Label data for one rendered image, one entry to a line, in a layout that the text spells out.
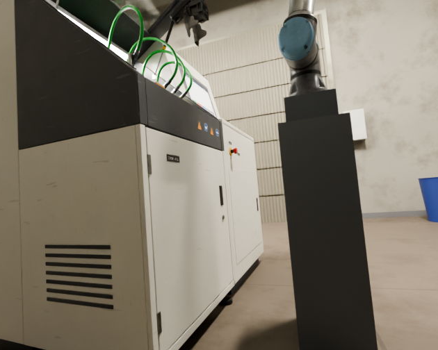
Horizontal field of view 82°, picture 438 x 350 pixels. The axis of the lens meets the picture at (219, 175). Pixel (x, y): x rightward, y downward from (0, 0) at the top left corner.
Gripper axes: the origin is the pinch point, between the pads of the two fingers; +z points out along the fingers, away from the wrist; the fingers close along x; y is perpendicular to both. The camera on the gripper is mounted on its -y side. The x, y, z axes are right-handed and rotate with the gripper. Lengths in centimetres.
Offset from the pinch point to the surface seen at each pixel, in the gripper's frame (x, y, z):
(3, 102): -35, -69, 24
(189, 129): -4.2, -2.2, 40.0
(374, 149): 344, 121, 22
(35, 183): -35, -50, 58
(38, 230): -35, -50, 75
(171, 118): -17.4, -2.1, 38.5
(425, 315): 34, 80, 123
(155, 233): -31, -2, 78
